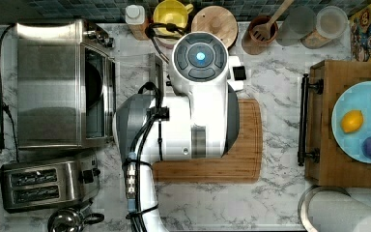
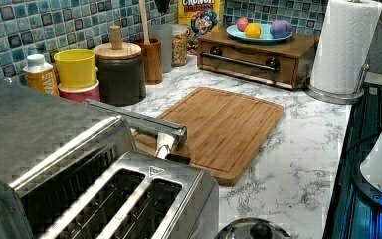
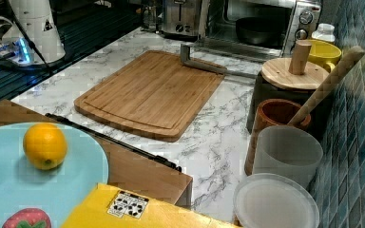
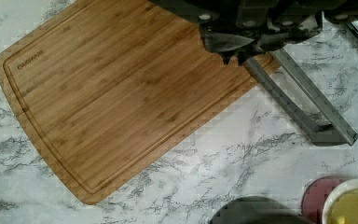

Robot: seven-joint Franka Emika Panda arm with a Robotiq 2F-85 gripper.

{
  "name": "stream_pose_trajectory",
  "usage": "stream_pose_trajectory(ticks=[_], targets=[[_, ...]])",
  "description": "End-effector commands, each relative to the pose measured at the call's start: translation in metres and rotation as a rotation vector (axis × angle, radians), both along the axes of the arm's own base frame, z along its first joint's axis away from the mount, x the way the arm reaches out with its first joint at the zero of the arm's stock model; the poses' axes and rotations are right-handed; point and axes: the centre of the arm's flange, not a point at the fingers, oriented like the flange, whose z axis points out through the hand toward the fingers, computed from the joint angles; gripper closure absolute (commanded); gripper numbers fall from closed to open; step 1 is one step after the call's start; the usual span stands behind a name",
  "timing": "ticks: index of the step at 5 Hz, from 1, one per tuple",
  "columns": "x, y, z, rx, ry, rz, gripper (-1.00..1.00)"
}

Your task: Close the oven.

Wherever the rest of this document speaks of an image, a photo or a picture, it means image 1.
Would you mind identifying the round wooden lid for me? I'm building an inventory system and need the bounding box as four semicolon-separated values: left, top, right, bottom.
191;6;239;48

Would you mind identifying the yellow mug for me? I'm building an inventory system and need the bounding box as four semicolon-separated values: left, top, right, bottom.
153;0;194;29

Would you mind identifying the frosted glass jar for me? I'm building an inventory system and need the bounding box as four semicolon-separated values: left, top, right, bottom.
276;6;316;46

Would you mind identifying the wooden spatula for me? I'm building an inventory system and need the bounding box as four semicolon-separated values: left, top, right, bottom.
253;0;295;41

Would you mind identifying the white cap bottle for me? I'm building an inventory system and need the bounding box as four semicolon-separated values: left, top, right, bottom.
125;5;149;41

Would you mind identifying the yellow lemon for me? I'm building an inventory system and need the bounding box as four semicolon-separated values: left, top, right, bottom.
341;110;364;133

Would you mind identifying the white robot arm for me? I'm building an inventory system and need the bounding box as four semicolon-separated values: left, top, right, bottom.
112;32;240;232

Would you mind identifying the clear lidded jar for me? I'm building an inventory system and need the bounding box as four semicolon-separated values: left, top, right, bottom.
300;6;348;49

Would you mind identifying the stainless steel two-slot toaster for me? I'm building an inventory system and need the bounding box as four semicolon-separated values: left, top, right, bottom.
0;150;100;214

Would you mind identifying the glass oven door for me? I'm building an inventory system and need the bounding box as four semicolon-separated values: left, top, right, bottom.
116;53;163;99

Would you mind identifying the wooden serving tray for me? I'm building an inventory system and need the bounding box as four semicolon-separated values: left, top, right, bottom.
298;60;371;189

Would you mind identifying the black oven power cord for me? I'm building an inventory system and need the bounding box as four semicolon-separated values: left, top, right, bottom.
0;24;20;163

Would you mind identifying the wooden utensil holder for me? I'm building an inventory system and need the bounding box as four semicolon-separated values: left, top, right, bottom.
242;15;278;55

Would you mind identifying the stainless steel toaster oven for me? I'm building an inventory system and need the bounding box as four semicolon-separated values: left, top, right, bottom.
16;19;115;150

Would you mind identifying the stainless steel kettle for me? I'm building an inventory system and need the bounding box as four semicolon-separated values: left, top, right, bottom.
47;208;104;232

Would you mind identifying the bamboo cutting board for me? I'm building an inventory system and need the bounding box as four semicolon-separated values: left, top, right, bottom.
153;99;263;184

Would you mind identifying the light blue plate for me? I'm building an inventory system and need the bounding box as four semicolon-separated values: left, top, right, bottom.
330;81;371;163

